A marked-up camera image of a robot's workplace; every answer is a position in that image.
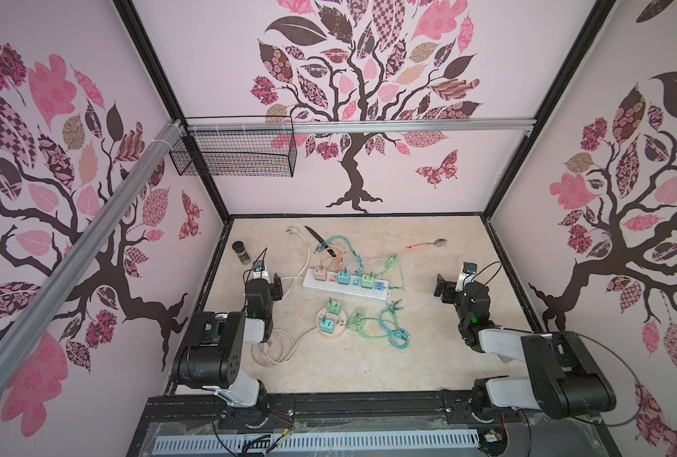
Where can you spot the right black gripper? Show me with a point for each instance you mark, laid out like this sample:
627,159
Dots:
449,286

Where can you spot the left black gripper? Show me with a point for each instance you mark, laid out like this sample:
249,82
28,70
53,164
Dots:
278,288

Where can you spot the pink charger plug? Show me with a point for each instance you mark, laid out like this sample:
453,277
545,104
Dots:
320,274

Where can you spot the teal charger plug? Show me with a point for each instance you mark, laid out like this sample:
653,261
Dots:
327,325
344,278

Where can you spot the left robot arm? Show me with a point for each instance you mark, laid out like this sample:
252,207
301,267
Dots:
209,356

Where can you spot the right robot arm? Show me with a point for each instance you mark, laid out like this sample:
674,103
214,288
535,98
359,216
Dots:
563,379

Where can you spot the white multicolour power strip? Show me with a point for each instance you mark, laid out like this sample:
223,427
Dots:
380,292

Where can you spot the round pink power strip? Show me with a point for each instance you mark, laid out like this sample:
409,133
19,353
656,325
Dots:
341,322

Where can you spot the black cap spice bottle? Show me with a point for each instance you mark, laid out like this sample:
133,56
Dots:
241,252

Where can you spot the black knife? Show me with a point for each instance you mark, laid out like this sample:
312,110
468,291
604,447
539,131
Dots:
323,246

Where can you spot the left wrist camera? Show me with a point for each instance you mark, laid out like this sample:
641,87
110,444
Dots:
259,271

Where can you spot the pink handled spoon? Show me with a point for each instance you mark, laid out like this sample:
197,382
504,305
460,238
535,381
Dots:
438,243

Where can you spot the wire mesh basket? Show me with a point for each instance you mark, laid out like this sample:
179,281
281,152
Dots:
246,146

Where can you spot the white vented cable duct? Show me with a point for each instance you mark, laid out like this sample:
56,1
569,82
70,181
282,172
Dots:
315,443

